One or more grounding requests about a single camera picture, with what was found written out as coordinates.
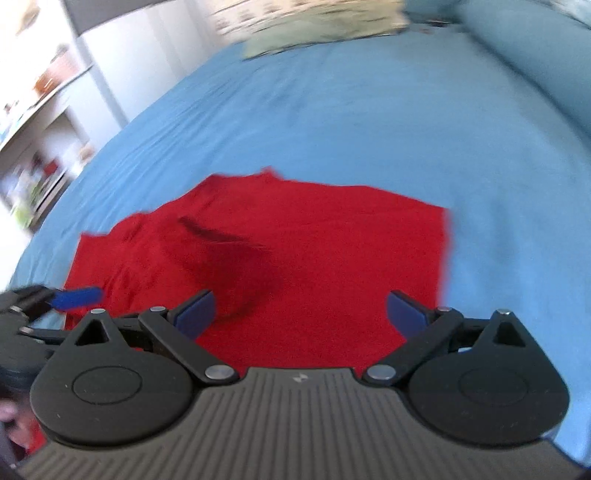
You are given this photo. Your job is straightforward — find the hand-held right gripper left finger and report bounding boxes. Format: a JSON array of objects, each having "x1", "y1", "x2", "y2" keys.
[{"x1": 62, "y1": 289, "x2": 240, "y2": 384}]

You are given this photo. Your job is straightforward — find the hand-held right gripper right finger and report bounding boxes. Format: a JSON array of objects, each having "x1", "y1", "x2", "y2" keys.
[{"x1": 362, "y1": 290, "x2": 530, "y2": 384}]

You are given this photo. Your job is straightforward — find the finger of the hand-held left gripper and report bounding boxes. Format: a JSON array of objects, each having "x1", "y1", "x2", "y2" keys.
[{"x1": 18, "y1": 287, "x2": 105, "y2": 324}]

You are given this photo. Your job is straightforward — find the red shirt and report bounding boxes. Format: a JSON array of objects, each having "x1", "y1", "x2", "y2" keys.
[{"x1": 18, "y1": 168, "x2": 451, "y2": 455}]

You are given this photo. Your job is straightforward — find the person's left hand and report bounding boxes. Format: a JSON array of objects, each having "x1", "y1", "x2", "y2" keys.
[{"x1": 0, "y1": 392, "x2": 33, "y2": 455}]

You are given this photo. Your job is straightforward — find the white shelf unit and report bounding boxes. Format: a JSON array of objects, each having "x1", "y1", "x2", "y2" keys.
[{"x1": 0, "y1": 0, "x2": 100, "y2": 232}]

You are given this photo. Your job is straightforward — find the blue pillow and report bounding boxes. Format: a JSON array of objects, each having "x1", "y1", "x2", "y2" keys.
[{"x1": 404, "y1": 0, "x2": 591, "y2": 139}]

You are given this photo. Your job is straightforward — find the green pillow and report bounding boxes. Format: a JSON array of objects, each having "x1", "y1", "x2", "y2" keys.
[{"x1": 210, "y1": 0, "x2": 409, "y2": 61}]

